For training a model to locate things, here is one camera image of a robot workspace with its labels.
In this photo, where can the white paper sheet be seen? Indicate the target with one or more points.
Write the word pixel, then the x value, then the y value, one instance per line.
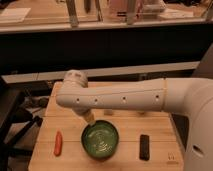
pixel 13 15

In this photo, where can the black rectangular bar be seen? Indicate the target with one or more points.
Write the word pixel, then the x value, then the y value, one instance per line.
pixel 144 153

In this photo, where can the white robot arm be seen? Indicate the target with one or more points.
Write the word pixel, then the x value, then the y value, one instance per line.
pixel 189 97

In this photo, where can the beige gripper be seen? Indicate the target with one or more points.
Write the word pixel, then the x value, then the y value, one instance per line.
pixel 89 118

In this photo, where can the green ceramic bowl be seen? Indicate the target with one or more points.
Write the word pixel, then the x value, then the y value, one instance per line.
pixel 100 140

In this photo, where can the black chair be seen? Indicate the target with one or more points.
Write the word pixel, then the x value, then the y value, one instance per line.
pixel 11 112

